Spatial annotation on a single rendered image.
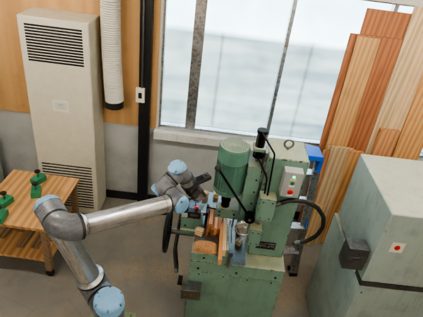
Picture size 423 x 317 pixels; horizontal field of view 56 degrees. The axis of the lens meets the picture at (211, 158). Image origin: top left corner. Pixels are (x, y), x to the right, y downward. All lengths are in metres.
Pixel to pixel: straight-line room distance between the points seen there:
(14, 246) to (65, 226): 1.85
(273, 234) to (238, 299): 0.52
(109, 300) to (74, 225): 0.55
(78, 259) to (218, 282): 0.95
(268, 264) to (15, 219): 1.84
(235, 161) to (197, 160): 1.63
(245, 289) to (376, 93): 1.90
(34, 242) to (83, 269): 1.46
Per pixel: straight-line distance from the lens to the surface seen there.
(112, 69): 3.29
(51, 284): 3.45
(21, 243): 3.53
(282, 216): 2.35
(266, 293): 2.66
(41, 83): 3.41
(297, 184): 2.15
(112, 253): 3.60
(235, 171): 2.19
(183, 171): 2.03
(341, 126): 3.50
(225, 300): 2.71
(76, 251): 1.98
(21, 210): 3.31
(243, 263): 2.49
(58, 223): 1.72
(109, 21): 3.18
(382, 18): 3.37
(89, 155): 3.58
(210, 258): 2.38
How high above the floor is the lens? 2.59
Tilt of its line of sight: 32 degrees down
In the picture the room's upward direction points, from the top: 8 degrees clockwise
